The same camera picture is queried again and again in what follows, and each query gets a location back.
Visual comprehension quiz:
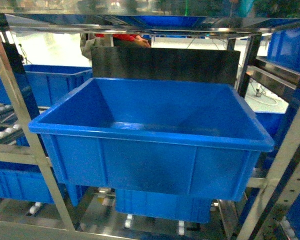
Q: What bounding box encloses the large blue target bin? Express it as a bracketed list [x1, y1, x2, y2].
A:
[28, 78, 275, 201]

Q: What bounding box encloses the black back panel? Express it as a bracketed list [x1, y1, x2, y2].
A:
[91, 47, 241, 86]

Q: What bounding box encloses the blue bin under target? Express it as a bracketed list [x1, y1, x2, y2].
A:
[115, 189, 213, 224]

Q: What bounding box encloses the blue bin left rear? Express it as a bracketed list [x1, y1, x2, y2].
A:
[0, 63, 94, 108]

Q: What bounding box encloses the steel rack top beam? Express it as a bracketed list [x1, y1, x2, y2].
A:
[0, 13, 300, 35]

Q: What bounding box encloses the blue bin lower left rack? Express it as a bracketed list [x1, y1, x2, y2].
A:
[0, 161, 55, 204]

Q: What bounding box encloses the steel rack upright post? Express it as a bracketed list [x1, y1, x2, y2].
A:
[0, 14, 76, 232]

